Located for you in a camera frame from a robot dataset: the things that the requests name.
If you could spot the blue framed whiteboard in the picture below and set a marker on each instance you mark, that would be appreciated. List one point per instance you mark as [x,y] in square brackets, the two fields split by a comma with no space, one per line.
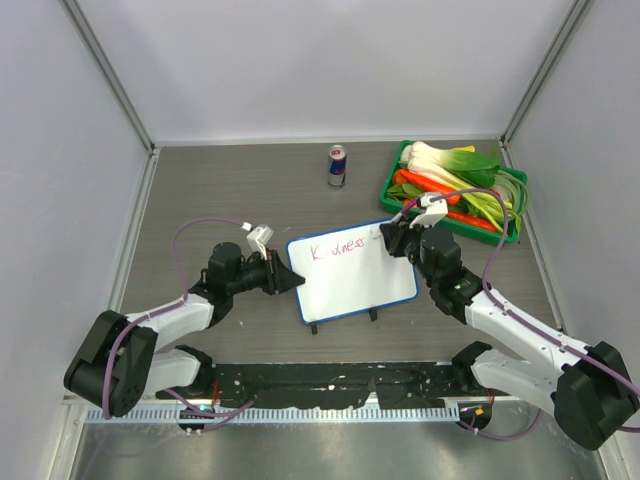
[348,271]

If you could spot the pink capped marker pen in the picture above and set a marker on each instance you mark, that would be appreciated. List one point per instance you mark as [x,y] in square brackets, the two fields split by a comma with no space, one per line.
[407,213]

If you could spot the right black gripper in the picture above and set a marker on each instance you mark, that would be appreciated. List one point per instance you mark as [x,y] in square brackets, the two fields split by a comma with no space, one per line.
[395,234]

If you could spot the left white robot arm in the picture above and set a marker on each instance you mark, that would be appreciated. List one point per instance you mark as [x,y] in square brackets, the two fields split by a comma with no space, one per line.
[125,357]

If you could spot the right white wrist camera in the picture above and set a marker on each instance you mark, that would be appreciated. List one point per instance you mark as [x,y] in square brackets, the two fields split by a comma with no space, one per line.
[432,209]

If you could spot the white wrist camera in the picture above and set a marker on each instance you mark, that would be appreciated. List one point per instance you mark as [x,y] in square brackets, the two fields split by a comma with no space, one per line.
[258,238]
[432,209]

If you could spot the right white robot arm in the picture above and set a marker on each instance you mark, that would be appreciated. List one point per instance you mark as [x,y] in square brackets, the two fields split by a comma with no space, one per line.
[586,389]

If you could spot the green plastic tray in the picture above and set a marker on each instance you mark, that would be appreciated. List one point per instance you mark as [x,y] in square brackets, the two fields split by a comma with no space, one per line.
[393,206]

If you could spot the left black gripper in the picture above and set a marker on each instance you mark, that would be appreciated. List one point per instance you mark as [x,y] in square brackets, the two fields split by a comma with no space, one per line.
[279,278]

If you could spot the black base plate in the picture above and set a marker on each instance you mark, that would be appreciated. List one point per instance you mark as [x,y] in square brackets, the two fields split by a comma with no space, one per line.
[334,386]

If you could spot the white green bok choy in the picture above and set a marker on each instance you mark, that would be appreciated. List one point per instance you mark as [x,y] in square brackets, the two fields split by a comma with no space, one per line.
[457,168]

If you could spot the white slotted cable duct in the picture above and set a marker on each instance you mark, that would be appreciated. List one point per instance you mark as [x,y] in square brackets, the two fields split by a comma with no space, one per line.
[172,412]

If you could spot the large orange carrot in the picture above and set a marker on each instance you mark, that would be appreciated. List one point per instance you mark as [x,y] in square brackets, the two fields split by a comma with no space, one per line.
[407,185]

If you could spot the red bull can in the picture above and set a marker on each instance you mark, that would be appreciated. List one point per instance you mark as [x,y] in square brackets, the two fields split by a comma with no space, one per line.
[337,157]

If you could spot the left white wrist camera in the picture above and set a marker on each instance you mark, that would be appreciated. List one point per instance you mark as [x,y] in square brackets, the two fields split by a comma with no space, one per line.
[258,238]

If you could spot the small orange carrot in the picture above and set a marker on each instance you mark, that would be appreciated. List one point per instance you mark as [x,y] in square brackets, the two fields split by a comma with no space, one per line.
[472,221]

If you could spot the green onion bunch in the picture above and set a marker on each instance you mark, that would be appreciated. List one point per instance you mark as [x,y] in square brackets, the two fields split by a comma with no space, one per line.
[510,185]

